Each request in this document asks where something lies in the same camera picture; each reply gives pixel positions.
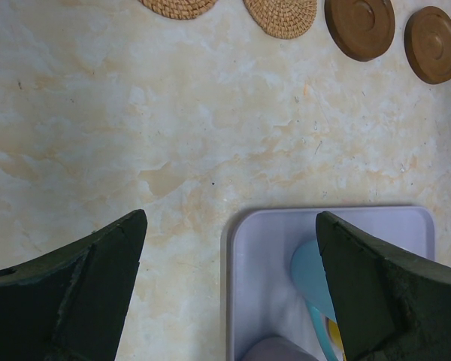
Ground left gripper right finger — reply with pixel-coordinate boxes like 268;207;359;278
316;211;451;360

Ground brown wooden coaster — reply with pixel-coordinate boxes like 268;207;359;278
404;6;451;85

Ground light woven rattan coaster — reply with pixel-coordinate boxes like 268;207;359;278
244;0;317;40

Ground purple glass mug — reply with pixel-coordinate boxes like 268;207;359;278
242;336;317;361

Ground white mug blue handle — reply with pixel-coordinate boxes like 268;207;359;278
290;239;337;360

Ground dark woven rattan coaster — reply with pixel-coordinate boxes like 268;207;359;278
141;0;216;12

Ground lavender plastic tray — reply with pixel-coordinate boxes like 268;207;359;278
222;205;435;360

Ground yellow mug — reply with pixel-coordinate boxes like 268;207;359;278
327;319;344;352

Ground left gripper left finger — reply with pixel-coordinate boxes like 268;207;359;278
0;209;147;360

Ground dark wooden coaster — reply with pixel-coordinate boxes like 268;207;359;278
324;0;395;62

